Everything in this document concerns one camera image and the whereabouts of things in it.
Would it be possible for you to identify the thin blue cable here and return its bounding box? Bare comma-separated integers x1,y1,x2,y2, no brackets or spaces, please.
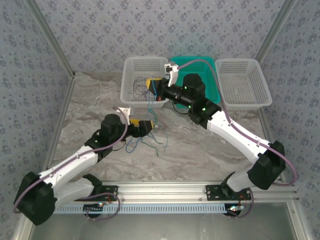
125,96,161,154

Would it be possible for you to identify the thin green cable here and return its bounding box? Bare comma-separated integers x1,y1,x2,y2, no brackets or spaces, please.
141,109,163,158

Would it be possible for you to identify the white plastic mesh basket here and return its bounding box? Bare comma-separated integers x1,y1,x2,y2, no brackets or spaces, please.
119,56,170,109
214,58,273,110

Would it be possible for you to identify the teal plastic mesh basket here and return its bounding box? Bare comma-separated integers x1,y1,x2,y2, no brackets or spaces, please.
169,56,222,106

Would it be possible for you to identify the small control board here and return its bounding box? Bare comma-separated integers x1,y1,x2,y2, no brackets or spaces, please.
83,203,105,213
225,204,245,216

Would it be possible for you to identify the thin purple cable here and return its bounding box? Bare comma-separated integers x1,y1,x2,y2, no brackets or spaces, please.
128,76,152,99

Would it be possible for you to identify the aluminium frame side rail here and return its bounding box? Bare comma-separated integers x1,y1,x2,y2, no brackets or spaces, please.
11,74,77,240

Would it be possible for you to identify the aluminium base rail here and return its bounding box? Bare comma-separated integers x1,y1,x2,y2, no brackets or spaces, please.
72,180,300,204

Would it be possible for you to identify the white slotted cable duct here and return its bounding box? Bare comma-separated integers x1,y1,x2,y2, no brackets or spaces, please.
53,203,229,215

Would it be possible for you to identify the lilac base cable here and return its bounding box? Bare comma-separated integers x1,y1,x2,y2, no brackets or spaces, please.
226,187,255,220
84,191,121,222

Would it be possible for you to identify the aluminium frame post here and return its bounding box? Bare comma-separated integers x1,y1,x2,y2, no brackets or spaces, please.
254,0,300,63
23,0,77,79

